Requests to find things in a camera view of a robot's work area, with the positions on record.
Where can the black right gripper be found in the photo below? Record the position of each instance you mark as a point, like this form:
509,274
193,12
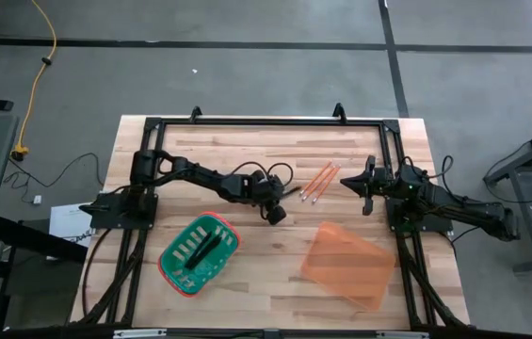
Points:
385,181

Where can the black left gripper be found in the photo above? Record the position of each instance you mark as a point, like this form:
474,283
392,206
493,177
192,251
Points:
252,188

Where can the black pen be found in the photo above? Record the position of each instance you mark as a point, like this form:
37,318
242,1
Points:
210,249
296,190
199,249

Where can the orange pencil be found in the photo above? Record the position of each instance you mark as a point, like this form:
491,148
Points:
316,178
327,184
320,182

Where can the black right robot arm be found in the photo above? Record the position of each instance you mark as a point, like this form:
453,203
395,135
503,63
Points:
458,207

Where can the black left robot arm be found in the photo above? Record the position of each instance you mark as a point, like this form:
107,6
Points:
199,176

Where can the orange translucent plastic bin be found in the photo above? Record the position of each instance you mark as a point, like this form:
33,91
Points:
350,263

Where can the teal basket with orange rim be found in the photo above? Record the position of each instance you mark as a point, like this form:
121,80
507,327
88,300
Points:
214,264

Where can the white printed paper sheet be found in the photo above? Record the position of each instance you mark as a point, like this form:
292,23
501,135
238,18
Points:
70,221

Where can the small white adapter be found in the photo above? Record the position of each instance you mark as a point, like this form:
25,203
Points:
37,199

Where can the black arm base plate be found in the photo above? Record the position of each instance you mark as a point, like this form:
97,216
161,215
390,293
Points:
430,223
119,212

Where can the black aluminium table frame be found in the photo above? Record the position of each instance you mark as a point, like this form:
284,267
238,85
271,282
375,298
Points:
270,121

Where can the black metal desk frame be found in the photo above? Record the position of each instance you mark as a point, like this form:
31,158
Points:
527,221

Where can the silver aluminium bracket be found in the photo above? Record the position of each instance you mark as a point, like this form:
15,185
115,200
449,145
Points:
138,334

